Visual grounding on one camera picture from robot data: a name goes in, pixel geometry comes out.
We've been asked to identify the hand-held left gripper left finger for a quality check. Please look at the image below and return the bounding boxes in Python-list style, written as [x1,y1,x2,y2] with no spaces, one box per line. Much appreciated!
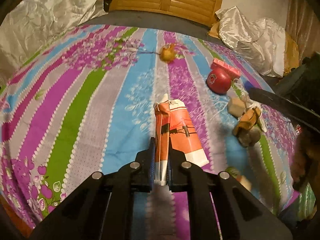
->
[30,137,155,240]

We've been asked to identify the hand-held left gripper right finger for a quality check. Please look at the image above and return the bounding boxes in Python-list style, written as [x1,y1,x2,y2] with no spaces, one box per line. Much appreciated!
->
[167,149,293,240]

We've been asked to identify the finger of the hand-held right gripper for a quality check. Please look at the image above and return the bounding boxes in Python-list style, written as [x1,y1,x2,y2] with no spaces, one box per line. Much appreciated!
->
[245,81,320,133]

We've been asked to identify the brown box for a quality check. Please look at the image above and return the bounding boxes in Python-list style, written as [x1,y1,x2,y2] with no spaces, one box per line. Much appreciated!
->
[232,106,263,137]

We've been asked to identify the orange and white paper packet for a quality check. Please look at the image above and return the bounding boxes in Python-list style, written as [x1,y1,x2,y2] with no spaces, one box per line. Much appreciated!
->
[153,93,209,187]

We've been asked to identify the dark grey jacket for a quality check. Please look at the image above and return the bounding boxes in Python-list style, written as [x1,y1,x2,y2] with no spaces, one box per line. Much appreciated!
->
[272,55,320,101]

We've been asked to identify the tan blanket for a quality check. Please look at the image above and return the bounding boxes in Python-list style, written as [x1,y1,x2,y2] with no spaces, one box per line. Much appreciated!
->
[282,33,300,76]

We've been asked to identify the small green orange toy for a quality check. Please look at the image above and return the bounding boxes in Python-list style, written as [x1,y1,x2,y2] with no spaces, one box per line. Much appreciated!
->
[237,176,252,191]

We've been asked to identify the pink box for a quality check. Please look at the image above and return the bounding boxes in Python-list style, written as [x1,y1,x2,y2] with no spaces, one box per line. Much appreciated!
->
[209,58,242,80]

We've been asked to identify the red apple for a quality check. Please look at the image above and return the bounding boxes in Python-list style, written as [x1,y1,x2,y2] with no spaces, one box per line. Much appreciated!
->
[206,67,232,96]

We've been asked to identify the white satin cloth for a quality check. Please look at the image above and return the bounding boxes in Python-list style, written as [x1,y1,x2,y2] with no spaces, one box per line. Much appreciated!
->
[216,6,287,78]
[0,0,106,72]

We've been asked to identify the striped floral bedsheet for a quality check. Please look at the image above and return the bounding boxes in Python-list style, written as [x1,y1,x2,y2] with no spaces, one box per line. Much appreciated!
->
[0,24,301,240]

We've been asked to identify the brown paper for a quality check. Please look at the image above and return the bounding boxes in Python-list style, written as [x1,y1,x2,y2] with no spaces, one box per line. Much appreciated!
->
[208,21,223,40]

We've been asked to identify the yellow fruit wrapper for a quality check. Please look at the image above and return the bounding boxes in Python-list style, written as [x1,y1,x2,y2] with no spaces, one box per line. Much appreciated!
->
[160,43,186,64]

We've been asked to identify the grey mattress sheet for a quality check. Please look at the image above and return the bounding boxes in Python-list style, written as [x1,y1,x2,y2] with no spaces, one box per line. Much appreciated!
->
[82,9,226,41]

